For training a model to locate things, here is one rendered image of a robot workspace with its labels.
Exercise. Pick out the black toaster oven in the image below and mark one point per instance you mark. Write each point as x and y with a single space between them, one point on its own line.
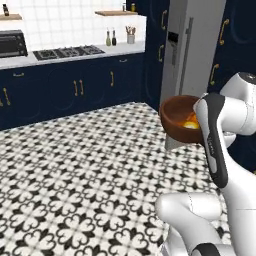
12 44

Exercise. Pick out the dark bottle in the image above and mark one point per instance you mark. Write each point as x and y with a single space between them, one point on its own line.
6 10

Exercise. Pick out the grey fridge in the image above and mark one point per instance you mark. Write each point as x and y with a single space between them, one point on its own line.
200 50

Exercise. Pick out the wooden kitchen tools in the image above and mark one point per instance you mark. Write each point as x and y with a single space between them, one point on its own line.
130 30

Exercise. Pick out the yellow lemon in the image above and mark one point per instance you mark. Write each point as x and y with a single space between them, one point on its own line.
191 125

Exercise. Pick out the small grey jar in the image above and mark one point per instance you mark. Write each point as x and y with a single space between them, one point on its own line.
124 7

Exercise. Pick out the green glass bottle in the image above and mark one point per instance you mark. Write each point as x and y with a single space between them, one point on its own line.
108 39

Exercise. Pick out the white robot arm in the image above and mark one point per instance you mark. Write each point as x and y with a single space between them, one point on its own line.
240 200

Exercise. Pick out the brown wooden bowl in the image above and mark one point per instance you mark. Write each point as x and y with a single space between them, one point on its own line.
173 115

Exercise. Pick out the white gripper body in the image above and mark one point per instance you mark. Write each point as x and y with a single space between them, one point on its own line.
230 139

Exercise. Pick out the black gas hob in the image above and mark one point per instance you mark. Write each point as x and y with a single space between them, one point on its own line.
68 52

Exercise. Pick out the white utensil pot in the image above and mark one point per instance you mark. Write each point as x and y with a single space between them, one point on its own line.
131 39

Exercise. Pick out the black glass bottle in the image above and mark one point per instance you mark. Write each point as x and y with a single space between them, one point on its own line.
114 39

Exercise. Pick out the orange chicken drumstick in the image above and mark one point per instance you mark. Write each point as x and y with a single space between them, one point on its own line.
192 117

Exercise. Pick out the navy base cupboard run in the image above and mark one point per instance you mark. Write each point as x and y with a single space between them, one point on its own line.
60 90

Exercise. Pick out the wooden wall shelf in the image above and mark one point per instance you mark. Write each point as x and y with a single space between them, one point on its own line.
116 13
10 17

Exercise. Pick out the navy tall cupboard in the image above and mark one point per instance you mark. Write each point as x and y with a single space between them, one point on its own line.
238 43
151 50

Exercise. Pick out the yellow jar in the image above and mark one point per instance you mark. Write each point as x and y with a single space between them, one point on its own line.
133 7

